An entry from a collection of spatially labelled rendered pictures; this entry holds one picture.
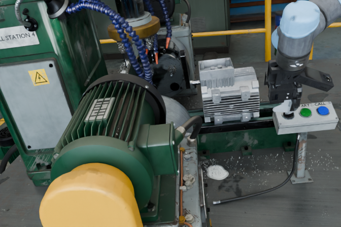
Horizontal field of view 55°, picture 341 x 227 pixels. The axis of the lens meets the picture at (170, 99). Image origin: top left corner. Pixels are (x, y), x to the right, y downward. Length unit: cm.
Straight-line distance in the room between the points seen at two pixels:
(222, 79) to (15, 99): 69
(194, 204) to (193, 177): 6
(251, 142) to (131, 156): 86
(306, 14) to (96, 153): 50
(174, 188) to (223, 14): 370
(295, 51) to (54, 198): 58
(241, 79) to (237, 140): 24
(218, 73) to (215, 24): 314
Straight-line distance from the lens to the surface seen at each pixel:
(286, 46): 78
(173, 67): 139
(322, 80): 91
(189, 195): 64
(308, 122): 102
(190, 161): 71
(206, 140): 126
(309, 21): 74
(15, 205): 136
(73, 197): 44
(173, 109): 94
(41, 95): 112
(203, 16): 425
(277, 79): 86
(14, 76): 113
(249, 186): 116
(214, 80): 115
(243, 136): 127
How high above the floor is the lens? 161
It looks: 28 degrees down
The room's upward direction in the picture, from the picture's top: 9 degrees counter-clockwise
